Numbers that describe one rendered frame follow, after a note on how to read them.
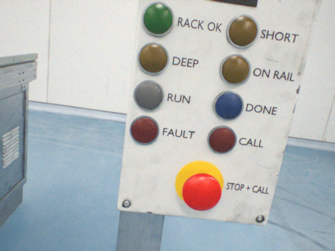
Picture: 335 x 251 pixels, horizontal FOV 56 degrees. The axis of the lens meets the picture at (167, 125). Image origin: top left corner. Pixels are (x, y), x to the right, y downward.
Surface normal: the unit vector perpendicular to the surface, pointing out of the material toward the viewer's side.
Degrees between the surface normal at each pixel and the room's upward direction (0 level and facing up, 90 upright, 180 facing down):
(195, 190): 87
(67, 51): 90
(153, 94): 89
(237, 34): 92
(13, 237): 0
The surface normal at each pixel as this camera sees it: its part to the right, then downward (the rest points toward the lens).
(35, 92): -0.03, 0.25
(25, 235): 0.14, -0.95
